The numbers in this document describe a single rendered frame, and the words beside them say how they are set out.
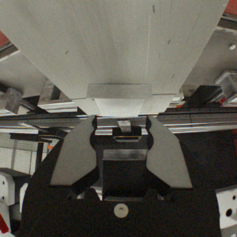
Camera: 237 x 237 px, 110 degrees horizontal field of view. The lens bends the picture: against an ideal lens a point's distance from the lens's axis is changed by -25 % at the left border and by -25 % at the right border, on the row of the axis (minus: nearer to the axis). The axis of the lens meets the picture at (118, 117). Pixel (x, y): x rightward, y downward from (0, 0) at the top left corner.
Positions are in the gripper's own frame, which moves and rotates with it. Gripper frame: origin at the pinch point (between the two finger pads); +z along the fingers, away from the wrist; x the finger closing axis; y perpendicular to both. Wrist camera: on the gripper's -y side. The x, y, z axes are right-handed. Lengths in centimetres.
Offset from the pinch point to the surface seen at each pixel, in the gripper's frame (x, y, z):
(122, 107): 0.3, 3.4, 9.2
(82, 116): -10.3, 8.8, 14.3
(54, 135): -30.4, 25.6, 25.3
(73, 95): -7.8, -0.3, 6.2
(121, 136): 0.4, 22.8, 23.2
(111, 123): -4.2, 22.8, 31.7
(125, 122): 1.2, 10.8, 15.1
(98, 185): -14, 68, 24
